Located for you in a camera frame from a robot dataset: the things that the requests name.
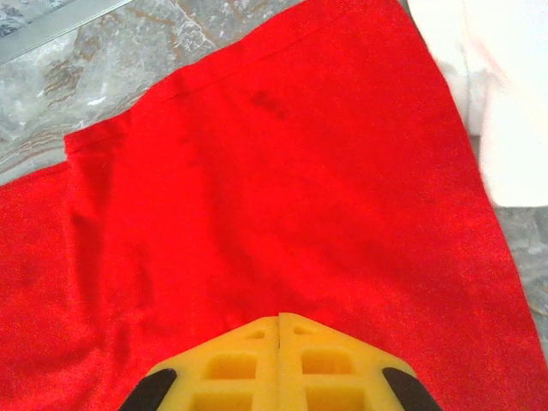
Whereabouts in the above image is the red t-shirt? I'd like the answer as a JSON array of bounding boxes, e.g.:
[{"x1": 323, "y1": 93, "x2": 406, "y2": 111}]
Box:
[{"x1": 0, "y1": 0, "x2": 548, "y2": 411}]

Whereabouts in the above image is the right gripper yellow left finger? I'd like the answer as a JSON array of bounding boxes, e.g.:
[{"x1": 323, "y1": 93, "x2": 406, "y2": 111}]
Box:
[{"x1": 119, "y1": 316, "x2": 281, "y2": 411}]

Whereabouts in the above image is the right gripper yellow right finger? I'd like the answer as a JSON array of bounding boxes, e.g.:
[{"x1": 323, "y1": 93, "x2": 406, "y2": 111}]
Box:
[{"x1": 278, "y1": 313, "x2": 444, "y2": 411}]

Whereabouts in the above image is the white folded t-shirt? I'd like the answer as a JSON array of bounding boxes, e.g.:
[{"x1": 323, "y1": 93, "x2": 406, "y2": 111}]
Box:
[{"x1": 406, "y1": 0, "x2": 548, "y2": 209}]

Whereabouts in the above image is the thin aluminium table edge strip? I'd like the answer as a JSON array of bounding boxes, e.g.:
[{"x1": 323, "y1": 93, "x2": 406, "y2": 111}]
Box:
[{"x1": 0, "y1": 0, "x2": 129, "y2": 65}]

